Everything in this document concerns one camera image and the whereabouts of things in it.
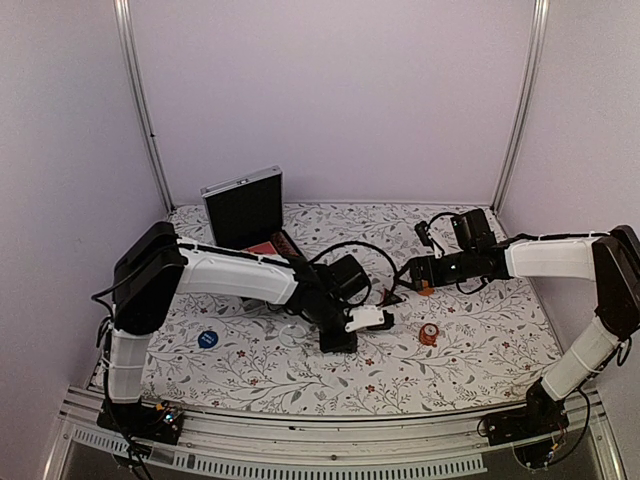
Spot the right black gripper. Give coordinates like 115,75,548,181
394,248,477,292

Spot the orange round button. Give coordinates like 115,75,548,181
419,282,434,296

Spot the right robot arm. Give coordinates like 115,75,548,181
396,225,639,401

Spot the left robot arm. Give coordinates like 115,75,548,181
106,221,371,434

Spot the black triangle marker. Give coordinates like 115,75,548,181
380,290,404,307

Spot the clear round dealer button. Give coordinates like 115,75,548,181
278,324,313,349

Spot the orange poker chip stack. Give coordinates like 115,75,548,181
418,323,440,347

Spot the poker chip row right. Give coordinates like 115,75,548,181
270,231,303,257

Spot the floral table mat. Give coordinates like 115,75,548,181
97,201,559,417

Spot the aluminium poker case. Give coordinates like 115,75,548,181
200,165,306,306

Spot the blue round button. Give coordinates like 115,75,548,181
197,330,219,350

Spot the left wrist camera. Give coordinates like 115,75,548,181
345,305,395,332

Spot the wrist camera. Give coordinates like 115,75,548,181
414,208,497,258
345,305,395,332

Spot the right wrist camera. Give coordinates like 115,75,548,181
414,208,497,258

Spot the front aluminium rail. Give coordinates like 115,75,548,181
43,387,631,479

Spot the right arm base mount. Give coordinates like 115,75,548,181
477,400,569,469

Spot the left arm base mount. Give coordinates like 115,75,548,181
97,400,184,445

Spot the right aluminium frame post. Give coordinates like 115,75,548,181
491,0,550,214

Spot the aluminium frame post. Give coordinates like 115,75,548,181
491,0,550,214
113,0,175,213

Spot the left aluminium frame post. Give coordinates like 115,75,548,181
113,0,175,213

